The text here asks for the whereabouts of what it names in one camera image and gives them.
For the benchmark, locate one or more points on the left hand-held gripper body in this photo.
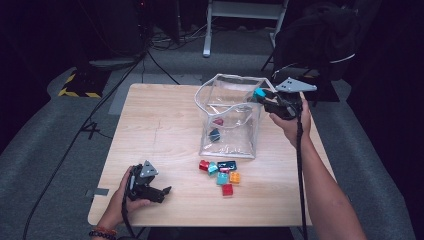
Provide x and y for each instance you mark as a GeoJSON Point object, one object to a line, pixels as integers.
{"type": "Point", "coordinates": [141, 190]}

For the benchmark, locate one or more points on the dark blue toy block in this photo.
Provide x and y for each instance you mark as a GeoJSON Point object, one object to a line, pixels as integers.
{"type": "Point", "coordinates": [227, 164]}
{"type": "Point", "coordinates": [214, 134]}

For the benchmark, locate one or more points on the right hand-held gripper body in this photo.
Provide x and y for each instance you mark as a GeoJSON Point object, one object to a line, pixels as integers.
{"type": "Point", "coordinates": [286, 106]}

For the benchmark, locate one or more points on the person's left hand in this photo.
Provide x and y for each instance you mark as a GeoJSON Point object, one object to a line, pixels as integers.
{"type": "Point", "coordinates": [115, 206]}

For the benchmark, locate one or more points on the dark cloth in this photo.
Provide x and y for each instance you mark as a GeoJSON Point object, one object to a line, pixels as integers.
{"type": "Point", "coordinates": [316, 36]}

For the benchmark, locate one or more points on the small pink toy block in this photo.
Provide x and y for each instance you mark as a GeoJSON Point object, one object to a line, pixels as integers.
{"type": "Point", "coordinates": [224, 170]}

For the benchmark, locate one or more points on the dark equipment with red light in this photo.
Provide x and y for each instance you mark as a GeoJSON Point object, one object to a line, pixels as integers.
{"type": "Point", "coordinates": [120, 26]}

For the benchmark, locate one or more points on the black yellow striped stand base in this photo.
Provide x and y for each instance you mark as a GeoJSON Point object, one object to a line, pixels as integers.
{"type": "Point", "coordinates": [85, 83]}

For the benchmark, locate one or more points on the black chair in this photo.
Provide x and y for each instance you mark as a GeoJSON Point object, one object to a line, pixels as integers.
{"type": "Point", "coordinates": [266, 63]}

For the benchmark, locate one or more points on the teal toy block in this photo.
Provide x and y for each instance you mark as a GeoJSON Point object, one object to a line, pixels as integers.
{"type": "Point", "coordinates": [222, 178]}
{"type": "Point", "coordinates": [259, 93]}
{"type": "Point", "coordinates": [212, 168]}

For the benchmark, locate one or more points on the white desk frame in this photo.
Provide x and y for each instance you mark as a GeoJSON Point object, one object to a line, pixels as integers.
{"type": "Point", "coordinates": [207, 33]}

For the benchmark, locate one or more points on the grey flat stand foot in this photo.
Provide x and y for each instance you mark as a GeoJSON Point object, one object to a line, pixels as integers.
{"type": "Point", "coordinates": [110, 62]}

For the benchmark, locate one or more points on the transparent plastic bag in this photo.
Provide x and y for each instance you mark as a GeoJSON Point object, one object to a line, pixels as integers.
{"type": "Point", "coordinates": [233, 143]}

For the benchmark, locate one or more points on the person's right hand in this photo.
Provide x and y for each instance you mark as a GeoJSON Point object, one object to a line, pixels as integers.
{"type": "Point", "coordinates": [298, 130]}

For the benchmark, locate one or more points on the grey tape strip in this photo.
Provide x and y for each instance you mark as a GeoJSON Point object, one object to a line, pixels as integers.
{"type": "Point", "coordinates": [100, 192]}

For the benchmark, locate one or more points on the red toy block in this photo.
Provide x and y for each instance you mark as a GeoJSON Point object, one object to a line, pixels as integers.
{"type": "Point", "coordinates": [227, 189]}
{"type": "Point", "coordinates": [203, 165]}
{"type": "Point", "coordinates": [218, 121]}

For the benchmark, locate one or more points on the orange toy block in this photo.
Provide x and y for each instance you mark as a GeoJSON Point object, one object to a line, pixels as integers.
{"type": "Point", "coordinates": [234, 177]}

